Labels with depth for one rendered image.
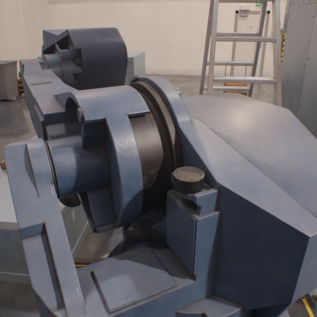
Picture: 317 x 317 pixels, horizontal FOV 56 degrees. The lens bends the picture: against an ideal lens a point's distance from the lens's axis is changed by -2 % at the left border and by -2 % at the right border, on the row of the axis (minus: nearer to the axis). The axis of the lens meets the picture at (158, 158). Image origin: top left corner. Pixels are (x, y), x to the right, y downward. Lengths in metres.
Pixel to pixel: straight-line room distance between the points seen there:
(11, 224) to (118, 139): 1.98
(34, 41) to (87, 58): 10.17
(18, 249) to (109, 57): 1.76
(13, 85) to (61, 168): 8.40
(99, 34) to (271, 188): 1.13
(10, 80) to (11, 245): 6.64
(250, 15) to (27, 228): 10.99
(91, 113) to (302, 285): 0.49
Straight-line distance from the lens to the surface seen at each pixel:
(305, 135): 0.72
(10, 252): 2.73
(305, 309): 1.19
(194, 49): 11.36
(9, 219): 2.52
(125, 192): 0.57
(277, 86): 1.81
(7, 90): 8.82
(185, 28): 11.34
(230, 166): 0.56
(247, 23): 11.34
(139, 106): 0.61
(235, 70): 11.46
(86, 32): 1.48
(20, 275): 2.87
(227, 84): 7.98
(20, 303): 2.79
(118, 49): 1.45
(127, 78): 3.69
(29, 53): 11.24
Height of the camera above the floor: 2.00
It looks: 25 degrees down
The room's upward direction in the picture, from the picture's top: straight up
